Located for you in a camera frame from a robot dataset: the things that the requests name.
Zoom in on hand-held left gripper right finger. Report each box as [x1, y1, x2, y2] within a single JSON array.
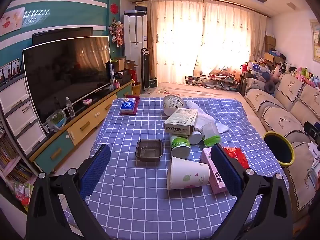
[[210, 144, 293, 240]]

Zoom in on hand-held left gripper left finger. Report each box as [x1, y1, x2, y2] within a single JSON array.
[[26, 144, 112, 240]]

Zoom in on pink paper box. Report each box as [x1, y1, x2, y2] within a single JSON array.
[[199, 147, 228, 194]]

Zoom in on red snack packet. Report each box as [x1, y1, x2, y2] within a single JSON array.
[[222, 147, 250, 169]]

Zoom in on clear cup with green band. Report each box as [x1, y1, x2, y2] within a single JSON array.
[[201, 122, 222, 147]]

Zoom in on yellow trash bin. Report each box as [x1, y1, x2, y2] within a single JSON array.
[[262, 131, 295, 167]]

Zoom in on white leaf print paper cup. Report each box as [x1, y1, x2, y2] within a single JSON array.
[[167, 156, 210, 190]]

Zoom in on white plastic bag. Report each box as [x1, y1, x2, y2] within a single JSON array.
[[216, 122, 230, 133]]

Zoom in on small white bottle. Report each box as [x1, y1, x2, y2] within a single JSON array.
[[189, 131, 202, 145]]

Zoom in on green white yogurt cup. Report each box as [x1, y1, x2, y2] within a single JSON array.
[[170, 135, 191, 158]]

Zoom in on black plastic food tray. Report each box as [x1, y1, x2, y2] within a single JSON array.
[[135, 139, 163, 162]]

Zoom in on white foam fruit net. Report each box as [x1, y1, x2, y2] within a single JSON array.
[[186, 101, 218, 130]]

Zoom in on beige cardboard box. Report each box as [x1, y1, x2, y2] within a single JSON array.
[[164, 108, 198, 134]]

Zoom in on white instant noodle bowl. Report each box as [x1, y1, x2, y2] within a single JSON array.
[[163, 95, 186, 115]]

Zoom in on beige sofa with covers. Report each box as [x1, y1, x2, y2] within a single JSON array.
[[244, 74, 320, 220]]

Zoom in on yellow green television cabinet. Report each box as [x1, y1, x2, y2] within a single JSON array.
[[29, 80, 134, 174]]

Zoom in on blue checkered tablecloth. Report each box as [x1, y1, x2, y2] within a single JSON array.
[[64, 97, 290, 240]]

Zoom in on row of plush toys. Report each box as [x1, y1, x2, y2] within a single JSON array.
[[272, 61, 320, 90]]

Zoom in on dark round cushion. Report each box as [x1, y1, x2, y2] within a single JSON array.
[[264, 80, 275, 94]]

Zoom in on plastic bag with green contents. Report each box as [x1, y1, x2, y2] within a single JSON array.
[[46, 109, 67, 132]]

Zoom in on clear water bottle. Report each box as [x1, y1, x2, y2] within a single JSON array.
[[65, 97, 75, 118]]

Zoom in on blue tissue pack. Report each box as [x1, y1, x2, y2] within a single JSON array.
[[120, 99, 136, 113]]

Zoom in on dark red tray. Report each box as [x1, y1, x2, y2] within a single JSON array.
[[120, 96, 140, 116]]

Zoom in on blue star print bag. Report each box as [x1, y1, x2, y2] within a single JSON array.
[[247, 61, 270, 77]]

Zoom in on glass coffee table with clutter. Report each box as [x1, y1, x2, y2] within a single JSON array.
[[185, 66, 242, 92]]

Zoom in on cream floral sheet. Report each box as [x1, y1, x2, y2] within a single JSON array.
[[140, 82, 248, 101]]

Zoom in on white drawer unit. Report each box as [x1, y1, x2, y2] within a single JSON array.
[[0, 74, 48, 155]]

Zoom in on large curved television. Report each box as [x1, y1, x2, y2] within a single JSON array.
[[22, 36, 112, 125]]

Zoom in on black badminton tube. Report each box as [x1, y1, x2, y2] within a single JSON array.
[[106, 64, 115, 83]]

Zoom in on stacked brown cardboard boxes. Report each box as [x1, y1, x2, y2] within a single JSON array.
[[264, 31, 277, 63]]

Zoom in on pile of cardboard boxes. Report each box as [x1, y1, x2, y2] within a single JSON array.
[[111, 57, 138, 85]]

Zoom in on black tower fan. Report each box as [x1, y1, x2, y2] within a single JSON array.
[[140, 47, 152, 94]]

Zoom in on cream embroidered curtain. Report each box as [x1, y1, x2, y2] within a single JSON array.
[[145, 0, 267, 87]]

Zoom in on framed photo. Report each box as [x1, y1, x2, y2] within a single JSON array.
[[0, 59, 20, 83]]

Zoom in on hanging flower decoration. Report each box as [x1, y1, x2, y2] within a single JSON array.
[[109, 17, 125, 47]]

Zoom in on white standing air conditioner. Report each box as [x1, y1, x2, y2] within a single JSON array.
[[123, 12, 148, 89]]

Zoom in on wooden curtain rod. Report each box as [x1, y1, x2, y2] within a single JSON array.
[[131, 0, 272, 18]]

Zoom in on framed wall picture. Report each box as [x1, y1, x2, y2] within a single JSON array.
[[310, 19, 320, 62]]

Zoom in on silver wall sticker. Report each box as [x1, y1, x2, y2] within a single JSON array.
[[22, 9, 50, 27]]

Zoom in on child drawing wall poster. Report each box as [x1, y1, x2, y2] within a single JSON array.
[[0, 7, 25, 37]]

